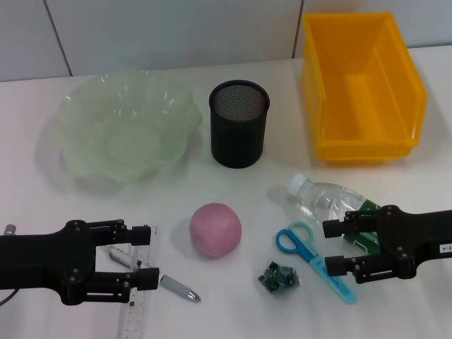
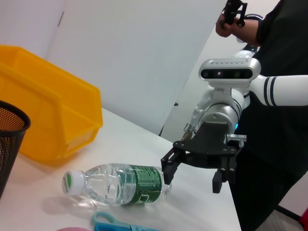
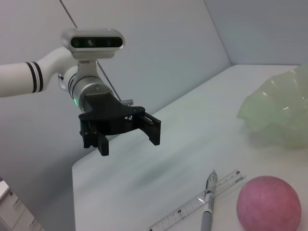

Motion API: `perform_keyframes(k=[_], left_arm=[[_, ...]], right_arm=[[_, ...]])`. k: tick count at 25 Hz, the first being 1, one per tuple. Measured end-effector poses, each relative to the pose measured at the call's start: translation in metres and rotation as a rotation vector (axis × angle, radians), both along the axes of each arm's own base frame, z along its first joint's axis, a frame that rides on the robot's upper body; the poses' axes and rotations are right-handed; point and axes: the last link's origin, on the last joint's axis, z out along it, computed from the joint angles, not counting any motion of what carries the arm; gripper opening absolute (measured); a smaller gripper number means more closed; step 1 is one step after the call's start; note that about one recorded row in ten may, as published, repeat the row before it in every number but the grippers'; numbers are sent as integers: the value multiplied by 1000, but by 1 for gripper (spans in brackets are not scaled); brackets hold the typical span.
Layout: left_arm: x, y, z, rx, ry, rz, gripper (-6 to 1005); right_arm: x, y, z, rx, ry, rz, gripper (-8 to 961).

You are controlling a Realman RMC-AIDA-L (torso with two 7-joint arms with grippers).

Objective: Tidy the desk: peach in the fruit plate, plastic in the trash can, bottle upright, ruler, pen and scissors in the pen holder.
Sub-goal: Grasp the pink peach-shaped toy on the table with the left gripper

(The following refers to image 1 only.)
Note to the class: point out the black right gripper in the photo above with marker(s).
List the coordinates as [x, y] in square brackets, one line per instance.
[416, 236]

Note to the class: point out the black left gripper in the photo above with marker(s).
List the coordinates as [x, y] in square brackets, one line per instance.
[35, 261]

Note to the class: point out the clear water bottle green label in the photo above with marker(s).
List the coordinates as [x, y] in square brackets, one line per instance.
[318, 201]

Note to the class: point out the green plastic wrapper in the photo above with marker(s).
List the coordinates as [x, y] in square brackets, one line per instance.
[279, 278]

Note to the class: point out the pink peach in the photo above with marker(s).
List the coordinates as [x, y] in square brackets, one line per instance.
[215, 231]

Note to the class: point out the blue scissors with sheath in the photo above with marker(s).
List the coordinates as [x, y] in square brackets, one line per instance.
[305, 252]

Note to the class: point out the grey silver ballpoint pen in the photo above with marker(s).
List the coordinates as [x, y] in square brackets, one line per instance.
[180, 287]

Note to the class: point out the clear plastic ruler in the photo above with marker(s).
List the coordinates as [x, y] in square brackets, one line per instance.
[136, 318]

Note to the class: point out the pale green glass fruit plate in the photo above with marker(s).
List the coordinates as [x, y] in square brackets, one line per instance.
[123, 134]

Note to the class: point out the black mesh pen cup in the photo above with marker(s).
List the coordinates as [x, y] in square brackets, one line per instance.
[238, 141]

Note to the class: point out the yellow plastic bin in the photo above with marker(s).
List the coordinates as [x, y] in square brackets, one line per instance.
[363, 116]

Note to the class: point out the silver left gripper connector stud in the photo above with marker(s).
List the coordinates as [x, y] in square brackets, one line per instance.
[10, 229]

